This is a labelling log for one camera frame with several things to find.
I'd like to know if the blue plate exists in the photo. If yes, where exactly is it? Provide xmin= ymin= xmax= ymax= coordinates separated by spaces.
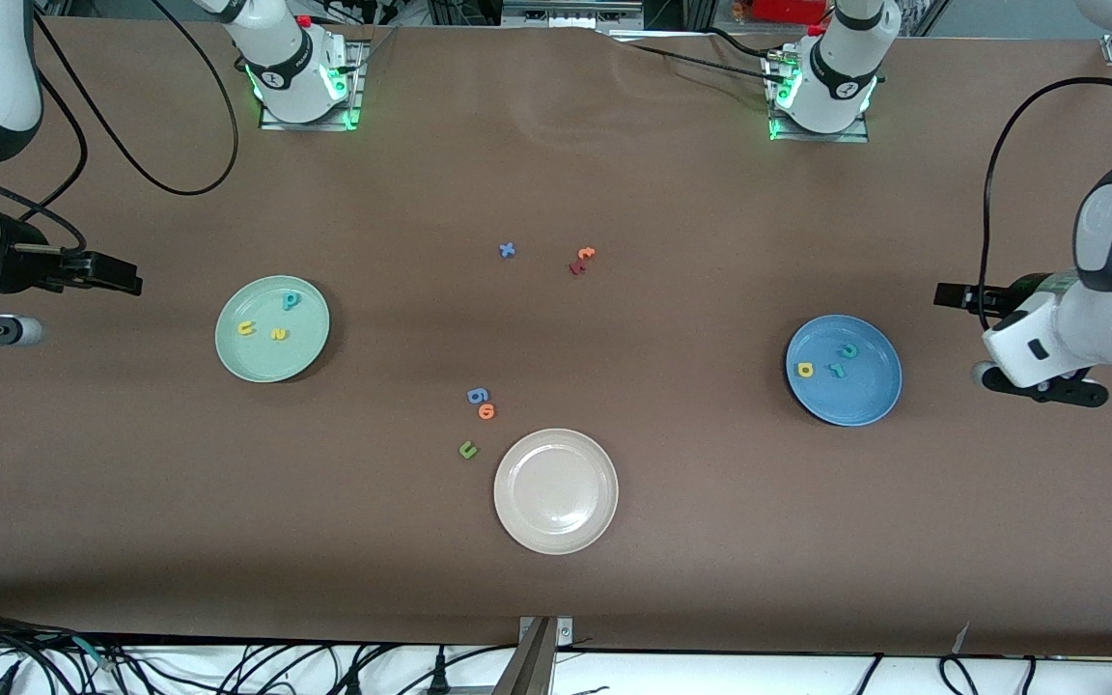
xmin=786 ymin=315 xmax=904 ymax=428

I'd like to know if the green plate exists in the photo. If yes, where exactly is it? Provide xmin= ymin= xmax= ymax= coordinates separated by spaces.
xmin=215 ymin=275 xmax=332 ymax=384

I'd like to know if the red box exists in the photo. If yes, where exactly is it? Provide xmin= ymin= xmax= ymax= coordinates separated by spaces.
xmin=749 ymin=0 xmax=832 ymax=25

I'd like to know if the beige plate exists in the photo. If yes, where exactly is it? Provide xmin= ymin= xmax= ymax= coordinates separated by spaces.
xmin=493 ymin=429 xmax=620 ymax=556

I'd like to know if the grey device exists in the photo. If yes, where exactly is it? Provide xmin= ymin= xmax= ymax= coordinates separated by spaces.
xmin=501 ymin=0 xmax=646 ymax=30

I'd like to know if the brown table cover sheet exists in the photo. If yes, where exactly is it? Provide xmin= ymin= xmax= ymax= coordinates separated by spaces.
xmin=0 ymin=14 xmax=1112 ymax=657

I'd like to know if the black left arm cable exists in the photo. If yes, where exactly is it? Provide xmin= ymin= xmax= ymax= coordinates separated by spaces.
xmin=979 ymin=75 xmax=1112 ymax=334

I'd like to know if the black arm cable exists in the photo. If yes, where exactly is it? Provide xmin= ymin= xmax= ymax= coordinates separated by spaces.
xmin=0 ymin=0 xmax=240 ymax=257
xmin=979 ymin=75 xmax=1112 ymax=334

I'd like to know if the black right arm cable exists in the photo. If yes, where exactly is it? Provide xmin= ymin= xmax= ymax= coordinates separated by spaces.
xmin=0 ymin=0 xmax=240 ymax=257

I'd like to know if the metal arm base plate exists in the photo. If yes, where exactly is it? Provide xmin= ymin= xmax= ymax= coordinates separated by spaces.
xmin=259 ymin=41 xmax=370 ymax=132
xmin=764 ymin=48 xmax=872 ymax=144

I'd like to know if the black cable on table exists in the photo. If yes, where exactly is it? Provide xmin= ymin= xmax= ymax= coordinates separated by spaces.
xmin=701 ymin=27 xmax=779 ymax=59
xmin=609 ymin=37 xmax=791 ymax=86

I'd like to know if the black cable loop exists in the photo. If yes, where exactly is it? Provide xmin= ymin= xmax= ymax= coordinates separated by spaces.
xmin=937 ymin=654 xmax=980 ymax=695

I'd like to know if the metal table bracket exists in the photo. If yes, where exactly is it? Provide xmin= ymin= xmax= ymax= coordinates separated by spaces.
xmin=490 ymin=616 xmax=576 ymax=695

